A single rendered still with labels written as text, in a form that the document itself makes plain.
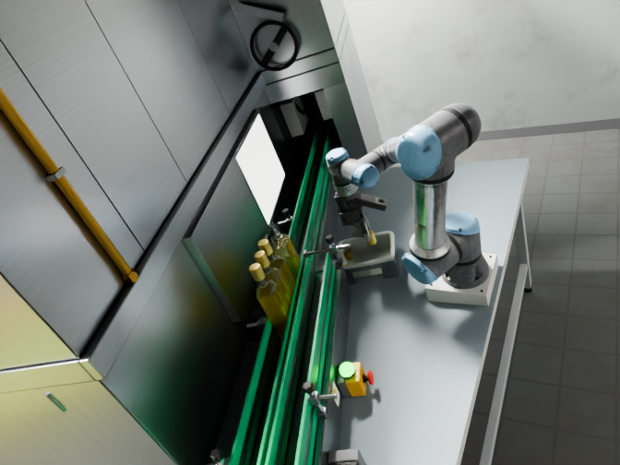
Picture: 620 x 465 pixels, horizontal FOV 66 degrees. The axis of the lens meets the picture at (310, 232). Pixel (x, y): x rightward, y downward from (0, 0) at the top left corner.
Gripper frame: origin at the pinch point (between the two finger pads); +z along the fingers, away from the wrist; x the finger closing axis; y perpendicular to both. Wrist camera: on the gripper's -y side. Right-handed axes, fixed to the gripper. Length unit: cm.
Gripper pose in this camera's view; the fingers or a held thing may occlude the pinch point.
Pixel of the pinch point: (369, 234)
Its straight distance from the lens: 176.1
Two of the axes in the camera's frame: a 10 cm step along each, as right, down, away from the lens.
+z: 3.3, 7.7, 5.4
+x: -1.0, 6.0, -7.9
